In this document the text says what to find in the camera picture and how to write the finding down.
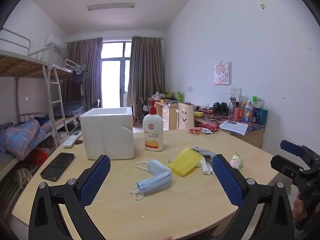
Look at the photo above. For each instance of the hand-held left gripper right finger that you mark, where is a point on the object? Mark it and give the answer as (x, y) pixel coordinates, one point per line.
(226, 180)

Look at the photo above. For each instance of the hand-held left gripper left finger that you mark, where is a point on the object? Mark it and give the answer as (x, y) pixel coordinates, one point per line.
(96, 177)

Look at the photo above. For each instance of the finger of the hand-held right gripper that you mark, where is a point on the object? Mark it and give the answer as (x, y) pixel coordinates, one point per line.
(282, 163)
(291, 147)

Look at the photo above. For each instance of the small floral cloth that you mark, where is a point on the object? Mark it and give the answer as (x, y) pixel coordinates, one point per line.
(236, 162)

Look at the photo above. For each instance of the white foam sheet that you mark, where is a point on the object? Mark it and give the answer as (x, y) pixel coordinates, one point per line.
(210, 166)

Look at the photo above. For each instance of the grey sock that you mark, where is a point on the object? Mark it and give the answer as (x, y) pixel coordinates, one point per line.
(206, 152)

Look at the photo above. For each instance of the white foam box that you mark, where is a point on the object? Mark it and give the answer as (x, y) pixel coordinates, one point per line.
(107, 135)

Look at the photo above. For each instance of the yellow foam net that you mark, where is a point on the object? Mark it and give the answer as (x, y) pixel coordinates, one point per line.
(185, 161)

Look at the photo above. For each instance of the blue face mask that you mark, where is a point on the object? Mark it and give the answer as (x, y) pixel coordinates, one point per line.
(155, 183)
(156, 166)

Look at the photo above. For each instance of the person's right hand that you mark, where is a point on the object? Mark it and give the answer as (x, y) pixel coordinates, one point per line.
(299, 213)

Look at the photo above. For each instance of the black smartphone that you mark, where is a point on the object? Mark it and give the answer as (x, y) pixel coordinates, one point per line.
(57, 166)

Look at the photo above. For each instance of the desk with printed cloth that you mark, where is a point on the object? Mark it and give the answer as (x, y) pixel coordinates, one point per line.
(252, 135)

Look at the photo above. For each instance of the white remote control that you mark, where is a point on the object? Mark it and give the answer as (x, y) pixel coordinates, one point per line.
(72, 140)

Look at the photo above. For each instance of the row of toiletry bottles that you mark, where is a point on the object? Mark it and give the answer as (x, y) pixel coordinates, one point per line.
(250, 115)

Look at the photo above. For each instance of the white snack packet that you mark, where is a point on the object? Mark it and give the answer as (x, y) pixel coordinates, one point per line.
(207, 131)

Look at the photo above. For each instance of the printed paper sheet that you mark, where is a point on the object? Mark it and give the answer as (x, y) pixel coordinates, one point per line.
(233, 127)

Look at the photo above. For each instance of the red snack packet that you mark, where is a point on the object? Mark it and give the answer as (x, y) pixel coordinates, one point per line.
(210, 126)
(194, 130)

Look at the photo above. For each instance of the small white foam piece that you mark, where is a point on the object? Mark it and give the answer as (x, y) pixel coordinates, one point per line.
(171, 159)

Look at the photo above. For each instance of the red plastic bag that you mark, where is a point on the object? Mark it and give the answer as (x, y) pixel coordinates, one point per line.
(37, 156)

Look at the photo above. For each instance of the small yellow object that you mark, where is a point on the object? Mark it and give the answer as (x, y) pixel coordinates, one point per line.
(198, 114)

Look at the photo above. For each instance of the blue plaid mattress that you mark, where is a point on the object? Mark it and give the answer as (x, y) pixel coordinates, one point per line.
(71, 110)

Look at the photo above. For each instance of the white lotion pump bottle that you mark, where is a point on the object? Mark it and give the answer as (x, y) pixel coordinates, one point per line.
(153, 132)

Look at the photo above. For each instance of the black headphones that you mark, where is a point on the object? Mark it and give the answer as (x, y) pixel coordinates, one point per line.
(220, 107)

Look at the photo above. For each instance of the black folding chair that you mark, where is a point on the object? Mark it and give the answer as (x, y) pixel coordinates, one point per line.
(96, 103)

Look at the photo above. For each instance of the beige clothes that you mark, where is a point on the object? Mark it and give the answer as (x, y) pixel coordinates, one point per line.
(22, 176)

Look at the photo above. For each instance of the wooden chair with smiley face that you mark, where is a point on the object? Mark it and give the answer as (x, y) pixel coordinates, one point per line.
(186, 117)

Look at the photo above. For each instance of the blue plaid quilt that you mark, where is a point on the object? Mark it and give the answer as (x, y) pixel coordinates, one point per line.
(22, 137)

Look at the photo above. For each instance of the wooden desk with drawers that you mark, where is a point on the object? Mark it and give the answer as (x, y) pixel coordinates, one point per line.
(170, 116)

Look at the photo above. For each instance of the metal bed ladder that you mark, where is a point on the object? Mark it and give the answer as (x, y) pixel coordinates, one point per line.
(53, 102)

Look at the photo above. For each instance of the green bag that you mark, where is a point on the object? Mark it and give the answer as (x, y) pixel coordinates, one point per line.
(179, 95)

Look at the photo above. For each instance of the glass balcony door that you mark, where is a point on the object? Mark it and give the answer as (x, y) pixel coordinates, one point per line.
(112, 80)

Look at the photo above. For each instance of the hanging dark clothes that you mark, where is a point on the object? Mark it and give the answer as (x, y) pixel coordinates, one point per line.
(78, 77)

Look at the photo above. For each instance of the yellow bag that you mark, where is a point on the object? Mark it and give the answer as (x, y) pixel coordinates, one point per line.
(170, 95)

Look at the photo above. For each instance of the clothes hangers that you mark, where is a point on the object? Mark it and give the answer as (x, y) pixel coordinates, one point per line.
(78, 67)

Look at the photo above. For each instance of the metal bunk bed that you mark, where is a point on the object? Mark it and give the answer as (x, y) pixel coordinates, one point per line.
(65, 68)
(22, 65)

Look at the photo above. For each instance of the brown curtain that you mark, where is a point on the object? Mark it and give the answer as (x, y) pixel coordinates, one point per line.
(85, 62)
(146, 75)

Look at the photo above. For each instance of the white air conditioner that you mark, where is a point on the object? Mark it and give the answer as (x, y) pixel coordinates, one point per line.
(55, 42)

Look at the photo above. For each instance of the ceiling light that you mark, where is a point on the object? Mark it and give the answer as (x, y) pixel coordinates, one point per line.
(111, 6)

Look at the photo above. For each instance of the double wall socket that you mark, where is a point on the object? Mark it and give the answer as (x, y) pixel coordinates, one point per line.
(235, 90)

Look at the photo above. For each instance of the wall poster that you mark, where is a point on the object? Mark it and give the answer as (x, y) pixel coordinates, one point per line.
(222, 73)

